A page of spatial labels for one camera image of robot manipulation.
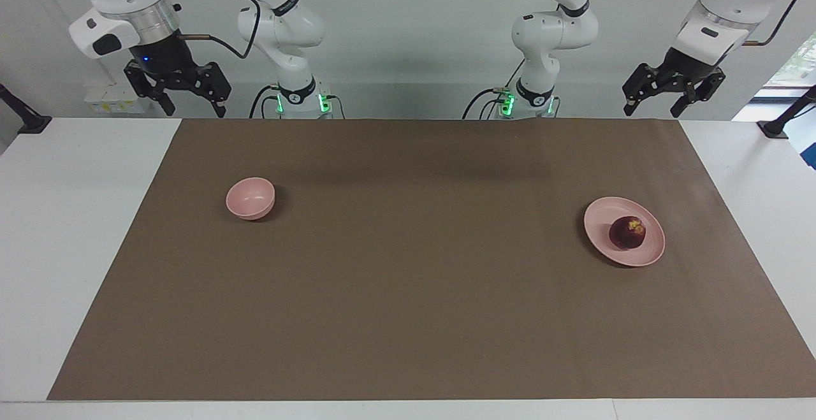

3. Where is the window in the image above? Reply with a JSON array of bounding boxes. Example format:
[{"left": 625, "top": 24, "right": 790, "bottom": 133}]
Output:
[{"left": 752, "top": 31, "right": 816, "bottom": 103}]

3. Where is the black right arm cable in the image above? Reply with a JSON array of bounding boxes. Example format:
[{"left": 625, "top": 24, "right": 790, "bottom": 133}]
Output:
[{"left": 153, "top": 0, "right": 262, "bottom": 61}]

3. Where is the brown table mat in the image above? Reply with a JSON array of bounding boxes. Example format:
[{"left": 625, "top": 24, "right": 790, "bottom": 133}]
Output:
[{"left": 47, "top": 119, "right": 816, "bottom": 402}]

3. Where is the black clamp stand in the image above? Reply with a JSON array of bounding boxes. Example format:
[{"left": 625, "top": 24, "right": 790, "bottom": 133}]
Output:
[
  {"left": 0, "top": 82, "right": 53, "bottom": 135},
  {"left": 757, "top": 85, "right": 816, "bottom": 139}
]

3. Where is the white wall socket box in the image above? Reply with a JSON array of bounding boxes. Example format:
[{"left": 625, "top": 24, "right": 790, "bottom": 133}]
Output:
[{"left": 83, "top": 82, "right": 154, "bottom": 115}]

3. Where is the pink bowl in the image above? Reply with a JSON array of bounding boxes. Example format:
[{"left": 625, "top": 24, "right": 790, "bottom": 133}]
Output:
[{"left": 225, "top": 177, "right": 276, "bottom": 221}]

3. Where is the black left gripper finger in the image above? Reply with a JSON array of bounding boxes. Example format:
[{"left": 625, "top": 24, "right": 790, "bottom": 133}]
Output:
[
  {"left": 623, "top": 63, "right": 667, "bottom": 117},
  {"left": 671, "top": 71, "right": 726, "bottom": 119}
]

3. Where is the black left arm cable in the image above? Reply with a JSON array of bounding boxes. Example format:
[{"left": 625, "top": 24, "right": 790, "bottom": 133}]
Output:
[{"left": 590, "top": 0, "right": 816, "bottom": 48}]

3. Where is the black base cable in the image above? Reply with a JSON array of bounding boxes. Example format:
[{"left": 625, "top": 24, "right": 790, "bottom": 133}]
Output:
[
  {"left": 462, "top": 87, "right": 511, "bottom": 120},
  {"left": 248, "top": 84, "right": 281, "bottom": 119}
]

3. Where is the pink plate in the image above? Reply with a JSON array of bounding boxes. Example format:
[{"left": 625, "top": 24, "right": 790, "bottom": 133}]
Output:
[{"left": 583, "top": 196, "right": 666, "bottom": 268}]

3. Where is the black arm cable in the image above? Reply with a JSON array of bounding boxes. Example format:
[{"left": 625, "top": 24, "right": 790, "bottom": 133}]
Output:
[
  {"left": 153, "top": 0, "right": 262, "bottom": 61},
  {"left": 590, "top": 0, "right": 816, "bottom": 48}
]

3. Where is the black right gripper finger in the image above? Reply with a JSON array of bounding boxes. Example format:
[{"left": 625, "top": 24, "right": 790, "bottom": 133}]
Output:
[
  {"left": 124, "top": 60, "right": 176, "bottom": 117},
  {"left": 185, "top": 62, "right": 231, "bottom": 119}
]

